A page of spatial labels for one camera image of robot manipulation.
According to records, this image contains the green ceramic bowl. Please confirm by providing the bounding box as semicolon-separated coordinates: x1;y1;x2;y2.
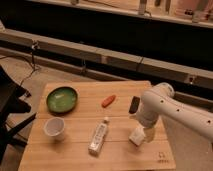
46;86;78;114

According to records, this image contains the black chair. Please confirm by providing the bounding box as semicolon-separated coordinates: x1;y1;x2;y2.
0;65;36;163

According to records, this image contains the black floor cable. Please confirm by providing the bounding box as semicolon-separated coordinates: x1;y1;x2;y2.
0;41;43;88

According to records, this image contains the white sponge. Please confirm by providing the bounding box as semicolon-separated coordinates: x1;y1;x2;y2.
129;126;145;146

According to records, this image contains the orange carrot toy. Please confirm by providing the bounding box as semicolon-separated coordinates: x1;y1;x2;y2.
101;95;116;108

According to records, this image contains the black rectangular block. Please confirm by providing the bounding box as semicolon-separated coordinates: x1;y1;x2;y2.
129;96;140;114

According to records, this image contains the white paper cup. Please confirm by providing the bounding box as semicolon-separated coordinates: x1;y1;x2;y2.
43;117;65;141

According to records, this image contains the white plastic bottle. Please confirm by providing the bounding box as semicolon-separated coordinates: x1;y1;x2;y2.
88;117;109;156

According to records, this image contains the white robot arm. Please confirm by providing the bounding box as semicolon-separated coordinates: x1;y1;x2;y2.
136;82;213;143

